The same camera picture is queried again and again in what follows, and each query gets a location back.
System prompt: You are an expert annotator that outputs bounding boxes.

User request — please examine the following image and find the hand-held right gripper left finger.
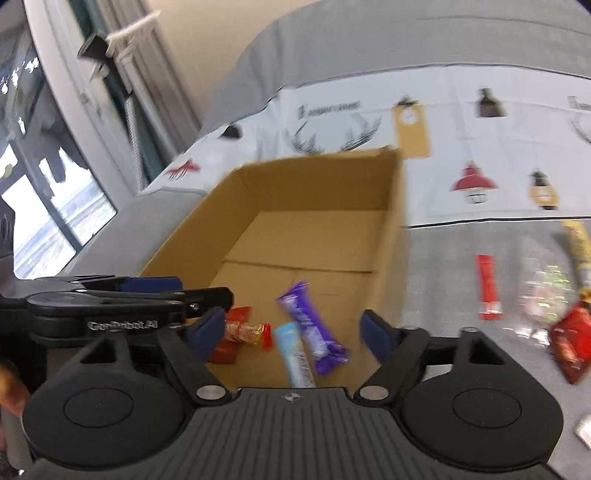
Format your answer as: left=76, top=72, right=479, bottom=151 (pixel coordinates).
left=60, top=307, right=232, bottom=408

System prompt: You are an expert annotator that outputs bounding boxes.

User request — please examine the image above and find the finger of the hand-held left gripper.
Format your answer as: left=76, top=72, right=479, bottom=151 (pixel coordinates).
left=152, top=287, right=234, bottom=320
left=32, top=275, right=184, bottom=295

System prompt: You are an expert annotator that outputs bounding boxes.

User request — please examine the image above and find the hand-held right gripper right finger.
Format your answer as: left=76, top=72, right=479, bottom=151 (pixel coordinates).
left=353, top=309, right=523, bottom=409

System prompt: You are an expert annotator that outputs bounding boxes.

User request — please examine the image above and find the purple snack packet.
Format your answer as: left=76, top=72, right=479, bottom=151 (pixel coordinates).
left=276, top=281, right=350, bottom=376

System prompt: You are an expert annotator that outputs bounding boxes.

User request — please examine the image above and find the brown cardboard box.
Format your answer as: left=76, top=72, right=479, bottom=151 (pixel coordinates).
left=137, top=146, right=411, bottom=392

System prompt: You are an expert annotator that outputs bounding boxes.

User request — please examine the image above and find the person's left hand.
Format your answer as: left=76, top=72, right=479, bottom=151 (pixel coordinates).
left=0, top=361, right=30, bottom=417

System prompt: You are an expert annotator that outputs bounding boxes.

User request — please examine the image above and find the flat red snack packet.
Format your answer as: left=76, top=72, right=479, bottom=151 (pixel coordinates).
left=207, top=306, right=253, bottom=366

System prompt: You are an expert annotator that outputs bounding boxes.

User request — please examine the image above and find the golden candy wrapper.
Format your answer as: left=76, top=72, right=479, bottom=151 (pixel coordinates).
left=224, top=321, right=273, bottom=352

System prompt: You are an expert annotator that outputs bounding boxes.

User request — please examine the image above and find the light blue snack packet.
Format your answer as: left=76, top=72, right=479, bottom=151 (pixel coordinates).
left=272, top=322, right=318, bottom=390

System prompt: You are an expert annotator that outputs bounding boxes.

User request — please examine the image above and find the glass window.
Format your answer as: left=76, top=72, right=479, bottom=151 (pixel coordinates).
left=0, top=28, right=120, bottom=281

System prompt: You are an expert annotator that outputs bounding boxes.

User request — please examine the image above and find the red stick packet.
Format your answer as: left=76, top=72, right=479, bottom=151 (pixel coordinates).
left=475, top=254, right=503, bottom=321

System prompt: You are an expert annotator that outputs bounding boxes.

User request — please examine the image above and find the clear plastic snack packet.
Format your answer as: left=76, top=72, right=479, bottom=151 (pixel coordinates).
left=516, top=264, right=579, bottom=339

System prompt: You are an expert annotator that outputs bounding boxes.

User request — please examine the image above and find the red crinkled snack packet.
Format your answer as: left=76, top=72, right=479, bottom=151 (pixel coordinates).
left=549, top=305, right=591, bottom=385

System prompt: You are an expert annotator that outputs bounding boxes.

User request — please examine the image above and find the white printed blanket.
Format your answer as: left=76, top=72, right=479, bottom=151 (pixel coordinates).
left=137, top=59, right=591, bottom=230

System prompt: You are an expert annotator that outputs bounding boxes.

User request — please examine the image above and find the yellow stick packet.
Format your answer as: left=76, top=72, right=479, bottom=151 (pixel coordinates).
left=561, top=220, right=591, bottom=302

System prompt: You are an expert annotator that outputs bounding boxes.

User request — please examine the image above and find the white flat object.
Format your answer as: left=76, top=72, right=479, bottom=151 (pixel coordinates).
left=573, top=412, right=591, bottom=450

